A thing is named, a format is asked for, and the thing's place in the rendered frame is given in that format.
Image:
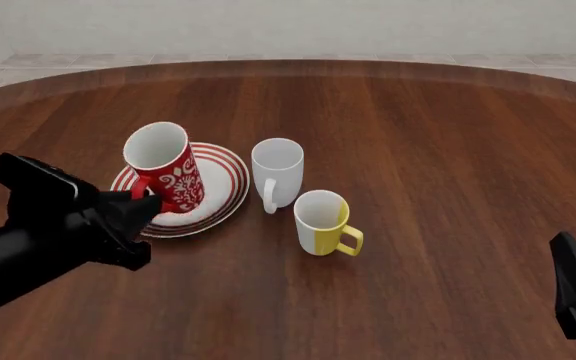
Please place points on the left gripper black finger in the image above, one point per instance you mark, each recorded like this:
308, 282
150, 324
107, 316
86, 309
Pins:
115, 195
135, 215

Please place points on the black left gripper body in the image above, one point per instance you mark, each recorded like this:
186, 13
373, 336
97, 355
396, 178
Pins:
118, 243

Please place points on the red patterned mug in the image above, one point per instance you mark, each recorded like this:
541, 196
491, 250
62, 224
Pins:
180, 176

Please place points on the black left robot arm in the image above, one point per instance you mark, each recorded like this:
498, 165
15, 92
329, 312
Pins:
13, 255

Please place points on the white plate with red rings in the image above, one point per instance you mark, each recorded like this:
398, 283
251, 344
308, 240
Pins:
220, 183

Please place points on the yellow and white mug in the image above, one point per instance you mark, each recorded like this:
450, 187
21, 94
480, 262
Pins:
320, 236

